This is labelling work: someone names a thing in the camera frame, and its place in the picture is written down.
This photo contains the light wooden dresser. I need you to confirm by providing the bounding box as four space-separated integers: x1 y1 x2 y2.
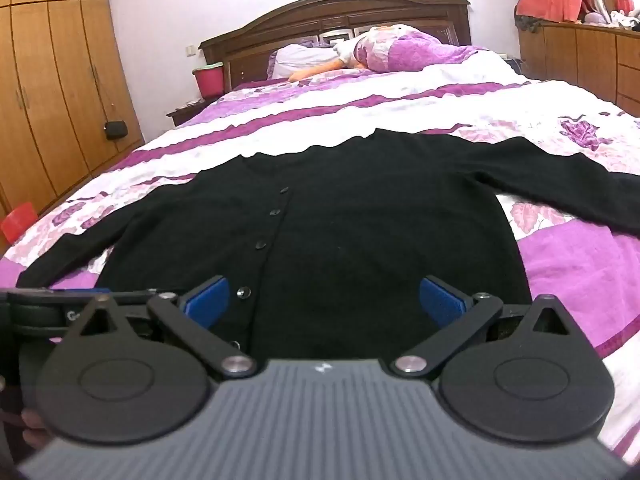
517 20 640 118

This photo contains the dark wooden headboard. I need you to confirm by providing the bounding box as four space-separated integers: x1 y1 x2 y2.
199 0 472 93

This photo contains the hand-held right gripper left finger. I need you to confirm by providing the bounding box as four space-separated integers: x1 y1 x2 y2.
66 275 254 379

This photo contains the person's left hand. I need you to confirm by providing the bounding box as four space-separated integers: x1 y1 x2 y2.
0 382 48 448

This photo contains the purple floral quilt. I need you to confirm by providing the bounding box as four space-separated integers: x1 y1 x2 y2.
0 47 640 466

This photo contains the lilac pillow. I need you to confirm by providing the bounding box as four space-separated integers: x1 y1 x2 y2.
267 42 346 81

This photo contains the dark wooden nightstand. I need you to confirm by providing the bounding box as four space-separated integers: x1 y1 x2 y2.
166 97 216 128

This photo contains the black button cardigan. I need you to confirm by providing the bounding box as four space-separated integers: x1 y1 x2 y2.
15 128 640 361

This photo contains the pile of mixed clothes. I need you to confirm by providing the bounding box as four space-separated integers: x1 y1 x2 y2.
580 0 640 31

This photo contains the white duck plush toy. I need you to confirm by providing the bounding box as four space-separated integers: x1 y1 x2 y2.
287 22 416 83

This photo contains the pink bucket with green rim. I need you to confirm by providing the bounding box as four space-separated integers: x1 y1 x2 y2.
192 61 224 98

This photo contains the purple floral pillow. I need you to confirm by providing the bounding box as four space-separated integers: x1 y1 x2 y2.
350 27 488 73

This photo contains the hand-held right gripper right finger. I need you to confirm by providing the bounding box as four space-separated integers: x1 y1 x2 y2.
392 275 583 379

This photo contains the red plastic stool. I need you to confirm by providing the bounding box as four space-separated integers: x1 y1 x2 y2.
0 201 38 243

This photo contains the light wooden wardrobe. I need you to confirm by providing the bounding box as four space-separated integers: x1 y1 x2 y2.
0 0 146 251

